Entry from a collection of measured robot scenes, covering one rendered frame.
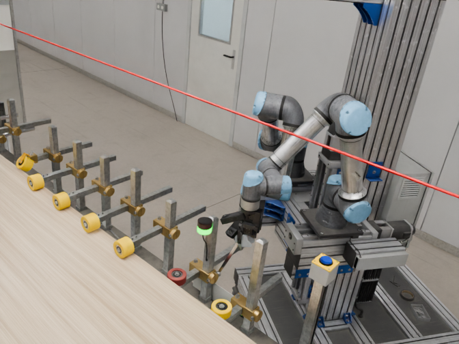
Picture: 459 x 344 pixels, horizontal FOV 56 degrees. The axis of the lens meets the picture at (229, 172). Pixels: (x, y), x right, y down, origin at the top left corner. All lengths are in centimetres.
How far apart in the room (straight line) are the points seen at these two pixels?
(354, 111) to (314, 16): 282
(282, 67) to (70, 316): 353
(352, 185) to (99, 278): 109
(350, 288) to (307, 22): 268
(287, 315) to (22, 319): 157
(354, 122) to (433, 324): 174
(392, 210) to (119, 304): 143
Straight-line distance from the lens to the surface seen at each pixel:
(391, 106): 215
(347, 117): 164
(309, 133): 178
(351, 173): 179
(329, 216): 203
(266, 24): 476
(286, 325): 271
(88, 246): 203
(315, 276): 152
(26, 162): 268
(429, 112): 395
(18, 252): 205
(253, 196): 168
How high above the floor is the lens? 211
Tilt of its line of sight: 27 degrees down
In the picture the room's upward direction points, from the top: 6 degrees clockwise
